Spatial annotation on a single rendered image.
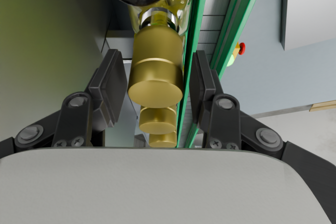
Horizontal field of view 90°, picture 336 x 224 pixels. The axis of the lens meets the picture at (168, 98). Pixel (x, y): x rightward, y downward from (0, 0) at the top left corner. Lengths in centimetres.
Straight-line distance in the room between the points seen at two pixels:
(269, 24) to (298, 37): 10
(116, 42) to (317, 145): 319
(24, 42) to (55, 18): 6
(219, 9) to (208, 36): 7
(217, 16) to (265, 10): 23
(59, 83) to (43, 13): 8
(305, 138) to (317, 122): 31
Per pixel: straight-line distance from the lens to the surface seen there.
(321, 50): 85
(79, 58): 28
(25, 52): 20
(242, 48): 61
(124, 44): 47
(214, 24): 42
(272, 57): 78
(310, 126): 343
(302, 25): 65
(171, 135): 20
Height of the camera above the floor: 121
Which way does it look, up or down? 30 degrees down
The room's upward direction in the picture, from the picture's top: 179 degrees counter-clockwise
